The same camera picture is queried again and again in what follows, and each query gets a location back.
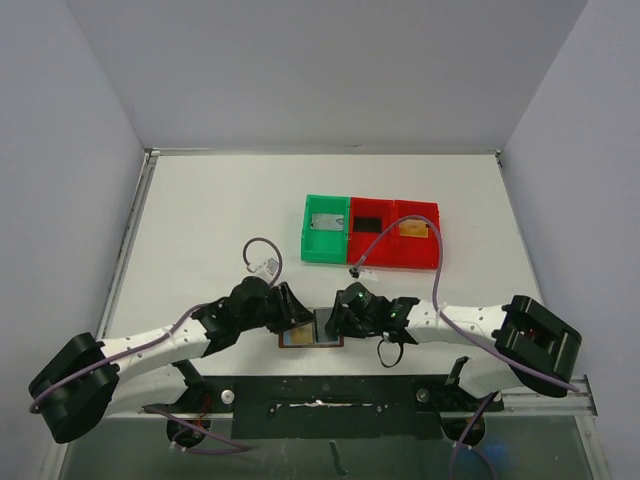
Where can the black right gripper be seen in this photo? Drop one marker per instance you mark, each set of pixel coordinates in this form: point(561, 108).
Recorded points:
point(341, 314)

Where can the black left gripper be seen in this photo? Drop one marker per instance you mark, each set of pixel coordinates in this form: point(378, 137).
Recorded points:
point(282, 310)

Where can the dark grey card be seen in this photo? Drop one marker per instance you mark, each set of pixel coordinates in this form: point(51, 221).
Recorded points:
point(322, 337)

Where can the brown leather card holder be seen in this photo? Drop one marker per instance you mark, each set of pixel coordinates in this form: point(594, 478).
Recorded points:
point(283, 346)

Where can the gold card pocket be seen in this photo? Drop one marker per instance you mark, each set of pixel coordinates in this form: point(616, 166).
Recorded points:
point(414, 228)

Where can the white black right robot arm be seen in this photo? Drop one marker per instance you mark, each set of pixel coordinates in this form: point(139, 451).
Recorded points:
point(520, 344)

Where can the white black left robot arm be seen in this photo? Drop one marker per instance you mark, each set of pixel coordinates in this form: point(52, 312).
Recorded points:
point(129, 357)

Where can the black card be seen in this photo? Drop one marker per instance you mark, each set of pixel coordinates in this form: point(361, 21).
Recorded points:
point(362, 224)

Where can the green plastic bin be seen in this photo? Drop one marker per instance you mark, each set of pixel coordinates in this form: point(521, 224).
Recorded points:
point(324, 246)

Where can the red plastic bin middle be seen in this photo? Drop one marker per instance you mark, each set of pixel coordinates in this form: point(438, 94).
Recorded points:
point(384, 254)

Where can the red plastic bin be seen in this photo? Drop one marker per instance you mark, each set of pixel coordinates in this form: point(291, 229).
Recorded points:
point(417, 253)
point(384, 254)

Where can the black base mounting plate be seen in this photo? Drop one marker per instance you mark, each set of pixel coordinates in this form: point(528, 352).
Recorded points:
point(315, 422)

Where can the red plastic bin right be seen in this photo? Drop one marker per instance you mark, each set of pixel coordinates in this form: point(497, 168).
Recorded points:
point(417, 253)

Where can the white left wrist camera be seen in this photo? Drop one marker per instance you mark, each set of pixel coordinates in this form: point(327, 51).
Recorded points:
point(266, 269)

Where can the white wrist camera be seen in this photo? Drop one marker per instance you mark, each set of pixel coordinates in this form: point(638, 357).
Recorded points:
point(363, 274)
point(266, 269)

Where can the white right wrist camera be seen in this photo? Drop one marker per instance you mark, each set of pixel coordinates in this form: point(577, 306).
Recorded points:
point(363, 274)

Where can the aluminium left frame rail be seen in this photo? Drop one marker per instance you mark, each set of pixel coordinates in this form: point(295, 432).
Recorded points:
point(137, 208)

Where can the aluminium frame rail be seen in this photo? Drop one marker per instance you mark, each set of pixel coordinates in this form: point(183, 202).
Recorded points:
point(137, 208)
point(300, 395)

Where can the aluminium front frame rail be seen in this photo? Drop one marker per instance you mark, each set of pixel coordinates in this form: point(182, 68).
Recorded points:
point(300, 395)

